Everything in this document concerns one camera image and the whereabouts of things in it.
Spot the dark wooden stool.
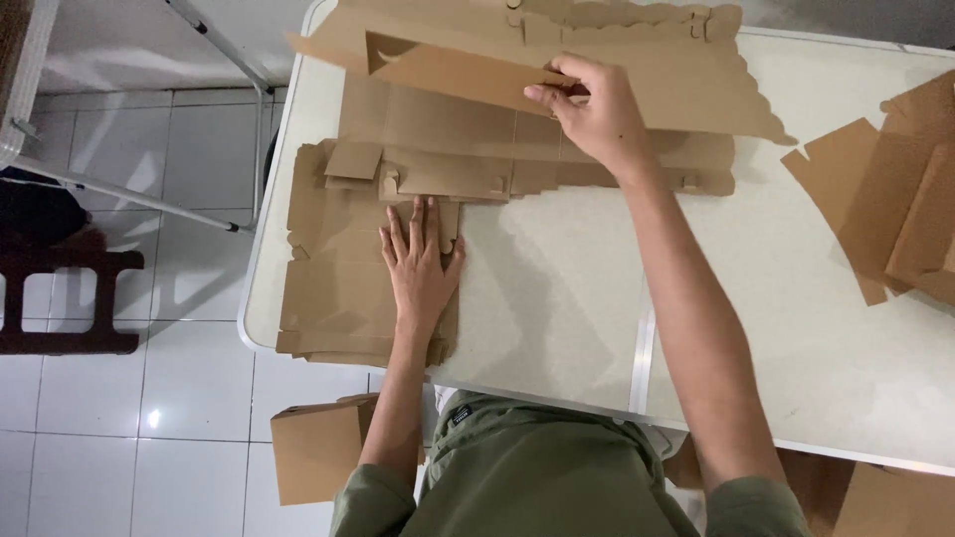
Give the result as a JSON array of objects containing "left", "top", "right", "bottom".
[{"left": 0, "top": 227, "right": 146, "bottom": 356}]

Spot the long unfolded cardboard box blank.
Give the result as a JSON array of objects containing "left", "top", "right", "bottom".
[{"left": 324, "top": 72, "right": 737, "bottom": 204}]

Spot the stack of cardboard blanks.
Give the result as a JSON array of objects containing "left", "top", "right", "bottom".
[{"left": 276, "top": 140, "right": 465, "bottom": 368}]

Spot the die-cut brown cardboard sheet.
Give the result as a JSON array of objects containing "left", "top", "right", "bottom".
[{"left": 287, "top": 0, "right": 798, "bottom": 147}]

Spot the partly folded cardboard blank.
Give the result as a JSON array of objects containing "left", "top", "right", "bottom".
[{"left": 781, "top": 118, "right": 922, "bottom": 307}]

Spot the half-assembled brown cardboard box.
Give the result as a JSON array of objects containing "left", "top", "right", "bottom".
[{"left": 880, "top": 71, "right": 955, "bottom": 305}]

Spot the brown cardboard carton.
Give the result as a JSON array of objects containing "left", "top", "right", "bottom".
[
  {"left": 663, "top": 433, "right": 858, "bottom": 537},
  {"left": 832, "top": 462, "right": 955, "bottom": 537}
]

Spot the person's left hand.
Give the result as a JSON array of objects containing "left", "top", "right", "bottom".
[{"left": 379, "top": 195, "right": 467, "bottom": 328}]

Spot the olive green shirt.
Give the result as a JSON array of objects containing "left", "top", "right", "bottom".
[{"left": 328, "top": 391, "right": 814, "bottom": 537}]

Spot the black bag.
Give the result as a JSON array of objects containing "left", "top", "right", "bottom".
[{"left": 0, "top": 167, "right": 92, "bottom": 255}]

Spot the person's right hand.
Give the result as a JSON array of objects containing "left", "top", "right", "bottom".
[{"left": 524, "top": 52, "right": 659, "bottom": 181}]

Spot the white metal rack frame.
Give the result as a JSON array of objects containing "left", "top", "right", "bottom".
[{"left": 0, "top": 0, "right": 277, "bottom": 238}]

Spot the closed brown cardboard box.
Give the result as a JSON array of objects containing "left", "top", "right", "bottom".
[{"left": 270, "top": 393, "right": 426, "bottom": 507}]

